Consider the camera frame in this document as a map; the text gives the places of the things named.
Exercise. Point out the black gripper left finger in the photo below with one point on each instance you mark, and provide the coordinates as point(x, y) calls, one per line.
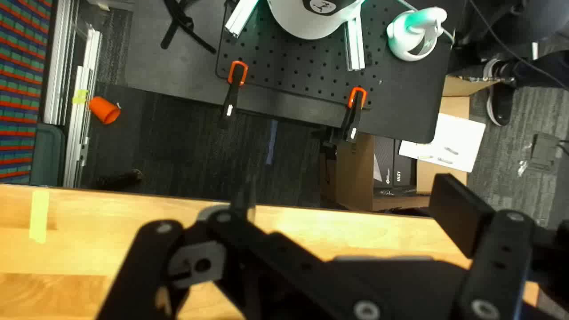
point(163, 262)

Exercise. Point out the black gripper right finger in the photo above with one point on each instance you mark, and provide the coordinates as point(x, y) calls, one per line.
point(505, 247)

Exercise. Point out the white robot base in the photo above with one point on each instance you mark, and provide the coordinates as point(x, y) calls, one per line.
point(313, 18)

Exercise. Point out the wooden table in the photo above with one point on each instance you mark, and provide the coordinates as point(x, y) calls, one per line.
point(290, 263)

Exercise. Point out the white paper sheet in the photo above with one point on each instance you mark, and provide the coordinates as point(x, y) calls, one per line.
point(455, 144)

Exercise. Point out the yellow tape strip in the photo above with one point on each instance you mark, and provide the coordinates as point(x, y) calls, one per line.
point(39, 205)

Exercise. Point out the cardboard box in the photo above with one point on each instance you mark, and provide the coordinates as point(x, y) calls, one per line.
point(370, 174)

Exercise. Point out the orange plastic cup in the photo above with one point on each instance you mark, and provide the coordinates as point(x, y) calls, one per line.
point(105, 110)

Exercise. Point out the black perforated breadboard table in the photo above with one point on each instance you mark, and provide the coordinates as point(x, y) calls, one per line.
point(282, 64)

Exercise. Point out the orange black clamp far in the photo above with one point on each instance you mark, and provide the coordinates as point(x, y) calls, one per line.
point(347, 132)

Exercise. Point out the orange black clamp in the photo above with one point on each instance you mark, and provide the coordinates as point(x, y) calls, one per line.
point(234, 78)
point(347, 132)

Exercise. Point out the orange black clamp near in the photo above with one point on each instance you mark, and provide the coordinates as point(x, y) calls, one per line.
point(234, 78)

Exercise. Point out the aluminium extrusion rails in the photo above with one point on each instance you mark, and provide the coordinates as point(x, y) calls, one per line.
point(71, 82)

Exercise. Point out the colourful patterned backdrop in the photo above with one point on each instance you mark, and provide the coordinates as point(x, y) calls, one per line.
point(25, 41)

